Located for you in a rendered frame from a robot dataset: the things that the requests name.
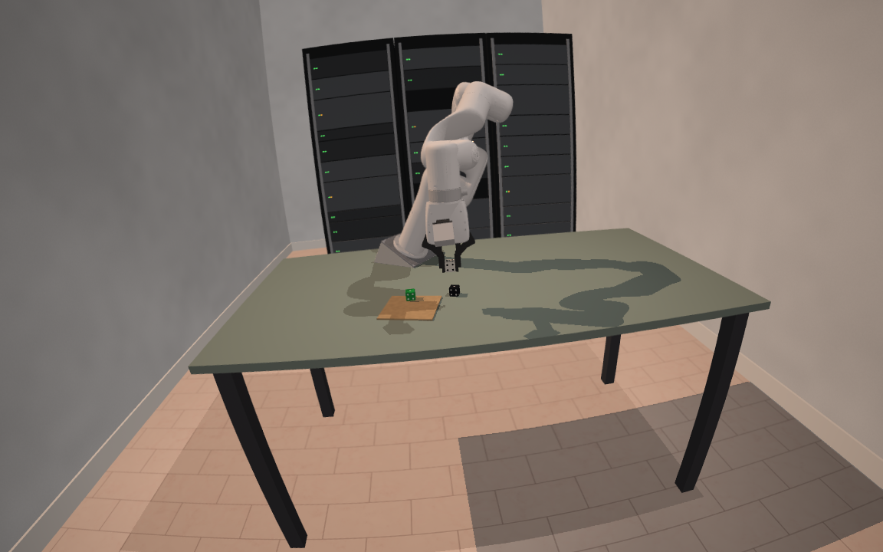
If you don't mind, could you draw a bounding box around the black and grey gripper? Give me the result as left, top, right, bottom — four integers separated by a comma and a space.
422, 199, 475, 273

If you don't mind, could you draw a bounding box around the tan mat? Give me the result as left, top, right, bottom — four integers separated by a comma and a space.
377, 296, 442, 320

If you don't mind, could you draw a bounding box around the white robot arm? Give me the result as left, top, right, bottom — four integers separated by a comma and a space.
393, 81, 513, 258

